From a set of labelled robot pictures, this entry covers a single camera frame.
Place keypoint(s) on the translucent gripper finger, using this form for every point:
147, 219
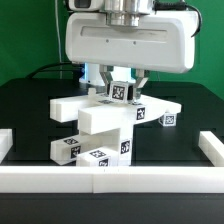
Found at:
141, 80
106, 75

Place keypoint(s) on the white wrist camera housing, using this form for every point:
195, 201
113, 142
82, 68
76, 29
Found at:
85, 5

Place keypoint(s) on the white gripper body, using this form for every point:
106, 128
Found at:
162, 41

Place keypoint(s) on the white tagged cube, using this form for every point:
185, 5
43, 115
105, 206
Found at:
168, 120
118, 91

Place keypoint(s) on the white front fence rail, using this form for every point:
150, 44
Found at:
53, 179

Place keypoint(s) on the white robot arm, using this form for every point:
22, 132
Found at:
127, 13

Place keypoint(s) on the white chair back part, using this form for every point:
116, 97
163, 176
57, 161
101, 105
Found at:
96, 113

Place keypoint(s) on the white left fence rail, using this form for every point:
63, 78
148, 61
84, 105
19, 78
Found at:
6, 142

